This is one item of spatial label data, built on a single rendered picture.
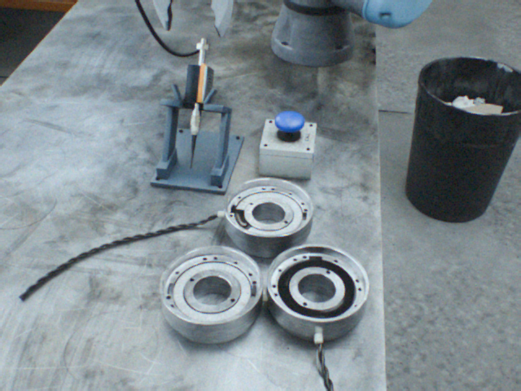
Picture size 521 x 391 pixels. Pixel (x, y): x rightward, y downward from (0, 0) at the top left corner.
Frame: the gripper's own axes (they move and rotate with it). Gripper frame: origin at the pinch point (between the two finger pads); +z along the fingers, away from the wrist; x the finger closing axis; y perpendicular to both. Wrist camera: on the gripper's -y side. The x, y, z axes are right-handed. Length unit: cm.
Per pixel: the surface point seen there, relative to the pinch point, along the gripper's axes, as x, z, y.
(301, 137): -14.3, 14.1, 0.1
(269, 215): -12.1, 17.9, -11.9
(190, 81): 0.1, 6.5, -1.6
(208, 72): -1.8, 6.1, 0.1
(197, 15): 11.2, 19.0, 43.8
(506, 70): -67, 56, 109
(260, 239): -12.1, 15.0, -19.2
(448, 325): -55, 98, 42
